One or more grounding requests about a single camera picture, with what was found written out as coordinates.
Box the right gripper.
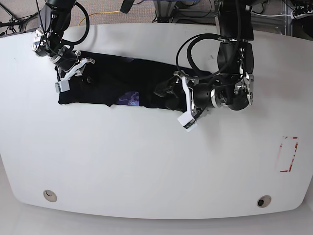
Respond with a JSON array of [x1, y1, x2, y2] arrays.
[[52, 50, 95, 81]]

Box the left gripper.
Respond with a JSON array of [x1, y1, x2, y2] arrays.
[[174, 71, 217, 120]]

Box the black graphic T-shirt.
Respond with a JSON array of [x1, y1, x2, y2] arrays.
[[58, 51, 185, 110]]

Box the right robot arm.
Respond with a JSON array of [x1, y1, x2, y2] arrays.
[[33, 0, 186, 112]]

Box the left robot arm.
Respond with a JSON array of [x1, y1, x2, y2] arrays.
[[176, 0, 254, 120]]

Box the black tripod leg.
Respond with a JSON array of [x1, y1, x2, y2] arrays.
[[0, 0, 38, 36]]

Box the red tape rectangle marking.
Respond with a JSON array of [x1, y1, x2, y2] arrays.
[[276, 136, 299, 173]]

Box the white power strip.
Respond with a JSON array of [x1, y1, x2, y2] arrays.
[[291, 5, 313, 20]]

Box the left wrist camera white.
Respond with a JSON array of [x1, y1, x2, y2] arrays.
[[178, 76, 197, 132]]

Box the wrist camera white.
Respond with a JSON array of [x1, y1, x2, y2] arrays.
[[178, 76, 197, 132], [55, 58, 90, 93]]

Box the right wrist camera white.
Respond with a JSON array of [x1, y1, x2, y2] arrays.
[[55, 58, 90, 93]]

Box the yellow cable on floor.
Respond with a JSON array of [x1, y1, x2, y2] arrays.
[[78, 11, 121, 26]]

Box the aluminium frame stand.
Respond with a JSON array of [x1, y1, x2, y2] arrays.
[[153, 0, 179, 24]]

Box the right table cable grommet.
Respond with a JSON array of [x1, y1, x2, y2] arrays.
[[257, 195, 271, 208]]

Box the table cable grommet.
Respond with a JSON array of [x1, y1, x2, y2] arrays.
[[257, 195, 271, 208], [43, 190, 57, 203]]

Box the left table cable grommet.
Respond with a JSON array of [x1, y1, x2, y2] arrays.
[[43, 190, 57, 203]]

